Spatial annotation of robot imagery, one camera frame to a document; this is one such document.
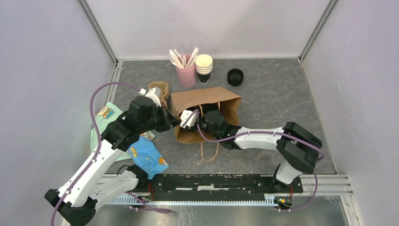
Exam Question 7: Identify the stack of paper cups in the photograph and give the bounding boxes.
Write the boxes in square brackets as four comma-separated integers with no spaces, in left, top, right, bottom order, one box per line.
[195,54,213,84]

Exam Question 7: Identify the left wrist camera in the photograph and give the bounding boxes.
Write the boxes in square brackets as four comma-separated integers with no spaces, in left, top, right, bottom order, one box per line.
[139,87,161,106]

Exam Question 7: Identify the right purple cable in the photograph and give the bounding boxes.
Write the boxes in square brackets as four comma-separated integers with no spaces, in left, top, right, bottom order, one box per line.
[182,109,327,213]

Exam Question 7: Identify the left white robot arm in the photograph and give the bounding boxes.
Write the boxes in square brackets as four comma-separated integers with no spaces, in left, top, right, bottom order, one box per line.
[45,97,180,226]

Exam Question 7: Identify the wooden stirrers in wrappers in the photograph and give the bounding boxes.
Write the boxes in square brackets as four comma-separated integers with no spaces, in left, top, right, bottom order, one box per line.
[168,47,199,69]

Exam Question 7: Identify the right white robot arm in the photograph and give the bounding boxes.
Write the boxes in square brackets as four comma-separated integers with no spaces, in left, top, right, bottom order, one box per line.
[197,111,326,192]

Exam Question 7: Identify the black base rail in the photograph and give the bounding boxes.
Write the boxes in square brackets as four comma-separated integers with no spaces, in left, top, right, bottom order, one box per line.
[130,174,303,202]

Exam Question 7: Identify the blue patterned cloth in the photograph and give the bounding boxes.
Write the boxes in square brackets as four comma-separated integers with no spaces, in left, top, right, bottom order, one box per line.
[127,136,168,179]

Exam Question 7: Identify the green patterned cloth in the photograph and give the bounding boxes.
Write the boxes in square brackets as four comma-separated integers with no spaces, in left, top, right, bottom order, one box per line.
[90,102,155,162]

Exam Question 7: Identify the pink metal utensil cup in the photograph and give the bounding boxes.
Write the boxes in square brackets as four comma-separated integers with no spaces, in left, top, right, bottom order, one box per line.
[176,64,197,88]

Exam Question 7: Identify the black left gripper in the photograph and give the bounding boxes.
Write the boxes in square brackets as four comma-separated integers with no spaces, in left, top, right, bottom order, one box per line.
[139,102,182,133]

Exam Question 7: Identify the stack of black lids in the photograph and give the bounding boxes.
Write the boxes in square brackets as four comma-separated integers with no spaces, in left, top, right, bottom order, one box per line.
[227,68,244,87]

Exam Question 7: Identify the brown paper takeout bag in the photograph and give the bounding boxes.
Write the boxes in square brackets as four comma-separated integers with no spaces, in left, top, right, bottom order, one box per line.
[171,87,242,150]

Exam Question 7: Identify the brown cardboard cup carriers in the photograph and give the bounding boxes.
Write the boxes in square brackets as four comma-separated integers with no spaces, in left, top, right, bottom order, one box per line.
[148,81,170,107]

